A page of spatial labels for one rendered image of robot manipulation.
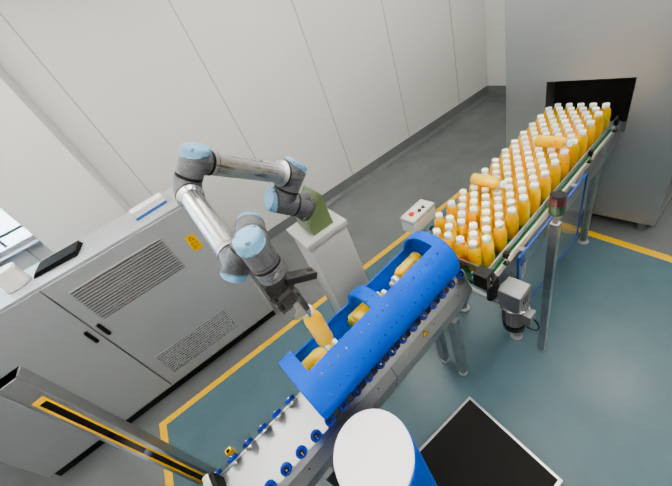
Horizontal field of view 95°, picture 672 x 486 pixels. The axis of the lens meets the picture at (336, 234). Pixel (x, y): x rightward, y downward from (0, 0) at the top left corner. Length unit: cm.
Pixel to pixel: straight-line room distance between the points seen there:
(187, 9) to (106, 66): 89
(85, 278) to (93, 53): 194
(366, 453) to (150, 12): 359
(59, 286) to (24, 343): 45
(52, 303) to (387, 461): 230
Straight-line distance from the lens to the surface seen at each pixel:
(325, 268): 209
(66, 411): 144
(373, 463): 126
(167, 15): 371
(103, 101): 365
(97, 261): 264
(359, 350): 126
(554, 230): 174
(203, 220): 123
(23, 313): 285
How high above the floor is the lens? 222
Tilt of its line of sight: 36 degrees down
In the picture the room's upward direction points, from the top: 24 degrees counter-clockwise
